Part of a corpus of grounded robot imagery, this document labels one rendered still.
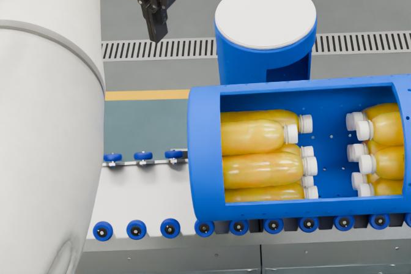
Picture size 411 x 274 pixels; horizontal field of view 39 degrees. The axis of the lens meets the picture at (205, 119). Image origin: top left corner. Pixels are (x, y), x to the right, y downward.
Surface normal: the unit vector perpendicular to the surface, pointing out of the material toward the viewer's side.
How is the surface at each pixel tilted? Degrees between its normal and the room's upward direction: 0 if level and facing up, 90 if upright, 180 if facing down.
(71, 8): 50
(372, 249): 71
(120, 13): 0
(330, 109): 76
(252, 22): 0
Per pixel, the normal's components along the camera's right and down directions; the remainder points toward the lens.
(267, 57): -0.03, 0.76
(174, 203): -0.09, -0.65
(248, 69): -0.39, 0.72
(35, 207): 0.80, -0.27
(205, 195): -0.03, 0.53
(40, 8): 0.36, -0.76
